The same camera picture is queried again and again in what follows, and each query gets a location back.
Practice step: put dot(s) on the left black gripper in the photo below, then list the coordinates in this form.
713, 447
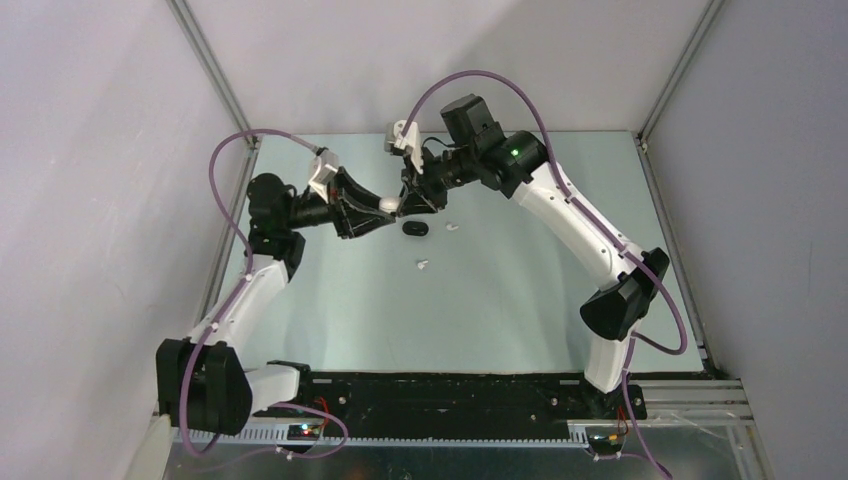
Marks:
354, 210

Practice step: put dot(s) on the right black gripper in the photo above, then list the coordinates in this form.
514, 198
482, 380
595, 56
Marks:
421, 189

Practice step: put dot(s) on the white earbud charging case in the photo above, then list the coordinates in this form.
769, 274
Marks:
389, 205

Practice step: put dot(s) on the black earbud charging case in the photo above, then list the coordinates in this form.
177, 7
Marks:
415, 228

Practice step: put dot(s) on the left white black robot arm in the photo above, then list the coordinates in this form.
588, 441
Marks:
201, 382

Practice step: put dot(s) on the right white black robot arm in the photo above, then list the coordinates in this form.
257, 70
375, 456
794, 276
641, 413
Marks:
519, 167

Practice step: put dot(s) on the left controller circuit board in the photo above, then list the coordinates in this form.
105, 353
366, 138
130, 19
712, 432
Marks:
302, 433

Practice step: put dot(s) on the controller circuit board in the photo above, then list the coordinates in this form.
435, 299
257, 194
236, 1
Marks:
606, 446
302, 433

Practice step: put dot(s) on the right controller circuit board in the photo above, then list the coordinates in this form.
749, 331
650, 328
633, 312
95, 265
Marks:
606, 446

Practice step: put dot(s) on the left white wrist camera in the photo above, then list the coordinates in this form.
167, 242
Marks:
324, 167

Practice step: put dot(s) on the grey slotted cable duct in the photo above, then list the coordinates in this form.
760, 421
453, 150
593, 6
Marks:
259, 434

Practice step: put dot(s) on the aluminium frame rail front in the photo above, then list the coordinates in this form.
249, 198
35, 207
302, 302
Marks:
689, 401

